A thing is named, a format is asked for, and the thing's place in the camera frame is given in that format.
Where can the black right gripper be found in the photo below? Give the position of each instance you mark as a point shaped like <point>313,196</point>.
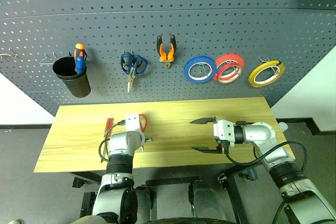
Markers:
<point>221,148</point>

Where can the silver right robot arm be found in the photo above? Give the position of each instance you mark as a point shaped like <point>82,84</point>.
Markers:
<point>258,132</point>

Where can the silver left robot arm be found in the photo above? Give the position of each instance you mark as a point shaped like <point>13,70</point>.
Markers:
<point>120,142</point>

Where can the blue tape roll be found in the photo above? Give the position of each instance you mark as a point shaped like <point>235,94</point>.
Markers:
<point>187,73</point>

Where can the small red tape roll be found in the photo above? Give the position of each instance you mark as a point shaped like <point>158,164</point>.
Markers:
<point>223,69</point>

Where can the yellow tape roll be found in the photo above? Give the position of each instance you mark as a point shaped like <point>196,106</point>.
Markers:
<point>253,79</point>

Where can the large red tape roll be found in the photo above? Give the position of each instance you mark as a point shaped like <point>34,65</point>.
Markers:
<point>231,56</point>

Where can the dark grey metal pegboard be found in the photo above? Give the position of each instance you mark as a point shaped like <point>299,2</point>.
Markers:
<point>168,19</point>

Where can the orange black pliers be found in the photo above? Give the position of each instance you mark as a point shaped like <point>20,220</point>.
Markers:
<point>166,55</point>

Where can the black cup holder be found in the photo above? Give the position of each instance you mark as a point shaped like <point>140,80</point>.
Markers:
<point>77,85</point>

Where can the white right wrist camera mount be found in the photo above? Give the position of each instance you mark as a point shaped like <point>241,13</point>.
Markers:
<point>223,132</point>

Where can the black metal table frame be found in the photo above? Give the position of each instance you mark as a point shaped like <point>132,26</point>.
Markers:
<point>231,182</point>

